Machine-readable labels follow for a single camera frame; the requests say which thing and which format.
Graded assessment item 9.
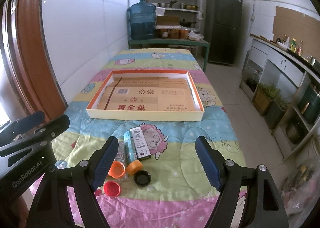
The silver patterned slim box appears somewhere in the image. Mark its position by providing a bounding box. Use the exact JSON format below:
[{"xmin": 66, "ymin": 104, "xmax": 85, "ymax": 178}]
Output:
[{"xmin": 115, "ymin": 141, "xmax": 126, "ymax": 164}]

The dark orange bottle cap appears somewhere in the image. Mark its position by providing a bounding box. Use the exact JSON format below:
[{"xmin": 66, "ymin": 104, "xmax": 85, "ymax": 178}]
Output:
[{"xmin": 108, "ymin": 160, "xmax": 126, "ymax": 179}]

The teal slim box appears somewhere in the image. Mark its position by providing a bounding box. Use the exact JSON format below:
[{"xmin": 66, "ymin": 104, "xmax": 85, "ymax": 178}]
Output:
[{"xmin": 124, "ymin": 130, "xmax": 137, "ymax": 166}]

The light orange bottle cap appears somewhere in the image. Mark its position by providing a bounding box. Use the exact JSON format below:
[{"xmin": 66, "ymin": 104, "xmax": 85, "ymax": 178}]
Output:
[{"xmin": 126, "ymin": 160, "xmax": 143, "ymax": 175}]

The red bottle cap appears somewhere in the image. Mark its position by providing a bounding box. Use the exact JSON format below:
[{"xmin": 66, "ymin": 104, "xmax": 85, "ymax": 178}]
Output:
[{"xmin": 103, "ymin": 181, "xmax": 121, "ymax": 197}]

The white cartoon slim box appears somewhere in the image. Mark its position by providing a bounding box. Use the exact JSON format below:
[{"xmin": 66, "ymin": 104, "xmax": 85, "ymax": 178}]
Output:
[{"xmin": 130, "ymin": 127, "xmax": 151, "ymax": 161}]

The black bottle cap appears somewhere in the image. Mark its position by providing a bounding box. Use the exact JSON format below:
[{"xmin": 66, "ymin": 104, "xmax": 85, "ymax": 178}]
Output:
[{"xmin": 133, "ymin": 170, "xmax": 151, "ymax": 187}]

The colourful cartoon quilt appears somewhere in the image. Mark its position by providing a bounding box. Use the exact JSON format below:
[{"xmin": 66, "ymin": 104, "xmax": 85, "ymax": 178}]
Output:
[{"xmin": 52, "ymin": 49, "xmax": 245, "ymax": 227}]

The shallow orange-rimmed cardboard tray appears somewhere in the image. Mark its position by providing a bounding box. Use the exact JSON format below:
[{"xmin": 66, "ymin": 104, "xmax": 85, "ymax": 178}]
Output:
[{"xmin": 86, "ymin": 69, "xmax": 204, "ymax": 122}]

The potted green plant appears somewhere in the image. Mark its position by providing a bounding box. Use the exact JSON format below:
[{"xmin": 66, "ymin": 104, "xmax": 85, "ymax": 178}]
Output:
[{"xmin": 253, "ymin": 83, "xmax": 280, "ymax": 116}]

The white kitchen counter cabinet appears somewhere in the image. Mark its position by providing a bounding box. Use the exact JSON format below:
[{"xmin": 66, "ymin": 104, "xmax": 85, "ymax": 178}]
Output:
[{"xmin": 240, "ymin": 35, "xmax": 319, "ymax": 160}]

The green metal table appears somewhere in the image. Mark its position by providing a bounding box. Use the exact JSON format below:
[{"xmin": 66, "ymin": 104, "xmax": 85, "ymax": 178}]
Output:
[{"xmin": 128, "ymin": 38, "xmax": 210, "ymax": 72}]

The blue water jug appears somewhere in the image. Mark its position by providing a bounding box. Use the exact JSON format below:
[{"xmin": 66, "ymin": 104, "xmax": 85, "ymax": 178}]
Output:
[{"xmin": 127, "ymin": 0, "xmax": 156, "ymax": 40}]

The black refrigerator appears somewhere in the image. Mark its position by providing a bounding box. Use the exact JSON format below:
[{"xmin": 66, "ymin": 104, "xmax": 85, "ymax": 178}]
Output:
[{"xmin": 204, "ymin": 0, "xmax": 243, "ymax": 65}]

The brown wooden door frame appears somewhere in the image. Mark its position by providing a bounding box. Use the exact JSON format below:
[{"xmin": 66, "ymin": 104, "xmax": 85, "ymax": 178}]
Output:
[{"xmin": 1, "ymin": 0, "xmax": 66, "ymax": 122}]

